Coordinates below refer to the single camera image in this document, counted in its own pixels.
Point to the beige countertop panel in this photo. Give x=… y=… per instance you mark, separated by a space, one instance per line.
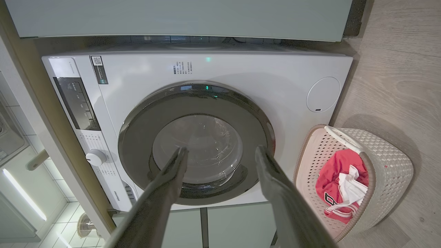
x=48 y=103

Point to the dark cabinet plinth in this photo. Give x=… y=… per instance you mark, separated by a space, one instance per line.
x=354 y=17

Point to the cream perforated laundry basket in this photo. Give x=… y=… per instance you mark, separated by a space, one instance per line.
x=389 y=165

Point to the black washing machine display panel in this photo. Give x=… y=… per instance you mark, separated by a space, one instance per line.
x=77 y=103

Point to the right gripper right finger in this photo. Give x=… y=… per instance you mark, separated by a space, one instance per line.
x=286 y=213

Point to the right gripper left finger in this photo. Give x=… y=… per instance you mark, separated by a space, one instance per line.
x=151 y=213

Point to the white front-load washing machine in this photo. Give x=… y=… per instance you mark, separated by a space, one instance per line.
x=137 y=79

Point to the white LED light strip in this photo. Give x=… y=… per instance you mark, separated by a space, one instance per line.
x=24 y=194

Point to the red jersey garment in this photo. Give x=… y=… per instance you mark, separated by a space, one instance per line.
x=332 y=172

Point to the dark QR code sticker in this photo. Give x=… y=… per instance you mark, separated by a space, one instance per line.
x=99 y=70

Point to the washing machine glass door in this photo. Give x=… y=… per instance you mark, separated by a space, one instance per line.
x=137 y=137

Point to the white garment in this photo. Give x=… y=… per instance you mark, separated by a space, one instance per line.
x=351 y=189

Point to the printed text label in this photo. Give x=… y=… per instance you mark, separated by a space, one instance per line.
x=182 y=68

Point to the round filter cover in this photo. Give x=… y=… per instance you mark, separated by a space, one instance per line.
x=324 y=94

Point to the white control knob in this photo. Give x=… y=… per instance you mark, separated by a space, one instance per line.
x=95 y=157

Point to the chrome round fixture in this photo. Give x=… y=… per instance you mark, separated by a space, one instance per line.
x=85 y=225

